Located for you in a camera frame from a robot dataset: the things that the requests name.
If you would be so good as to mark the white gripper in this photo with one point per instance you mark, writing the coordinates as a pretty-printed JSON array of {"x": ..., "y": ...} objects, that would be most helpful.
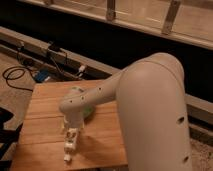
[{"x": 73, "y": 121}]

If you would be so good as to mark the white plastic bottle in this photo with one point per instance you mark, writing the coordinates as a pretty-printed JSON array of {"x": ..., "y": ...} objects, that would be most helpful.
[{"x": 70, "y": 144}]

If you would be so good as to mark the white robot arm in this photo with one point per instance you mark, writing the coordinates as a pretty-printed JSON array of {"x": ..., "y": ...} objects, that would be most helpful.
[{"x": 152, "y": 112}]

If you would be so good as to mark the green ceramic bowl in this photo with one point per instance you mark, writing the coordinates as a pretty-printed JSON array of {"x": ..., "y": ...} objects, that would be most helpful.
[{"x": 87, "y": 111}]

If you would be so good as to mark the white plug connector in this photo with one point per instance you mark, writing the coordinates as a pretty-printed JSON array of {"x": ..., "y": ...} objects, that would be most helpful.
[{"x": 82, "y": 68}]

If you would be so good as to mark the blue box on floor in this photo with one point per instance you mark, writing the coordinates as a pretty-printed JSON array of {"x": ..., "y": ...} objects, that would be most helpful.
[{"x": 41, "y": 76}]

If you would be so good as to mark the black object at left edge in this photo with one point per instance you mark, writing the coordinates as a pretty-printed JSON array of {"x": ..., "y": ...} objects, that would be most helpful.
[{"x": 7, "y": 137}]

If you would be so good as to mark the black power adapter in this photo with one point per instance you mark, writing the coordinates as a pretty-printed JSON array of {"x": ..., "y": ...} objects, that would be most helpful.
[{"x": 53, "y": 47}]

